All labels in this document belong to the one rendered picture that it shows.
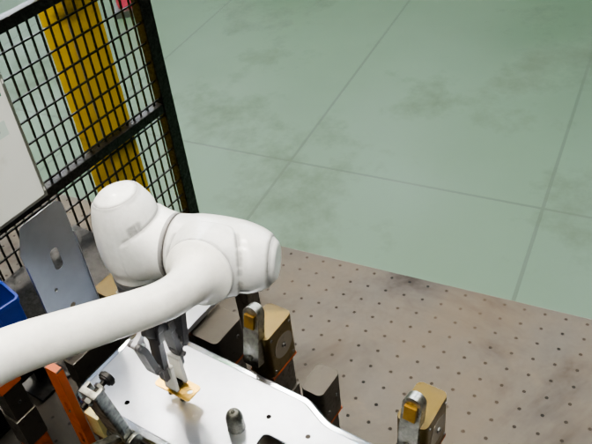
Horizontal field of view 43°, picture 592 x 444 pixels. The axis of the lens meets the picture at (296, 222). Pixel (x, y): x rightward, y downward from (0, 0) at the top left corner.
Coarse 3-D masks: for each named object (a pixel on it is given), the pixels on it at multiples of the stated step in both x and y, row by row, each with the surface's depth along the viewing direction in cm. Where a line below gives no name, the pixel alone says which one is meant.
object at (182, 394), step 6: (156, 384) 140; (162, 384) 140; (180, 384) 139; (186, 384) 139; (192, 384) 139; (168, 390) 139; (180, 390) 139; (186, 390) 138; (192, 390) 138; (198, 390) 138; (180, 396) 137; (186, 396) 137; (192, 396) 137
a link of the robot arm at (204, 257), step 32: (192, 224) 108; (224, 224) 108; (256, 224) 110; (192, 256) 103; (224, 256) 104; (256, 256) 105; (160, 288) 97; (192, 288) 100; (224, 288) 105; (256, 288) 108; (32, 320) 90; (64, 320) 90; (96, 320) 92; (128, 320) 94; (160, 320) 97; (0, 352) 85; (32, 352) 88; (64, 352) 90; (0, 384) 86
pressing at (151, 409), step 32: (128, 352) 152; (192, 352) 150; (128, 384) 146; (224, 384) 143; (256, 384) 143; (128, 416) 140; (160, 416) 139; (192, 416) 139; (224, 416) 138; (256, 416) 137; (288, 416) 137; (320, 416) 136
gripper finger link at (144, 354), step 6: (132, 342) 125; (138, 348) 124; (144, 348) 126; (138, 354) 128; (144, 354) 126; (150, 354) 127; (144, 360) 128; (150, 360) 128; (144, 366) 131; (150, 366) 129; (156, 366) 130; (156, 372) 130
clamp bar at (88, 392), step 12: (84, 384) 119; (96, 384) 119; (108, 384) 120; (84, 396) 119; (96, 396) 117; (84, 408) 118; (96, 408) 120; (108, 408) 121; (108, 420) 122; (120, 420) 124; (120, 432) 125; (132, 432) 128
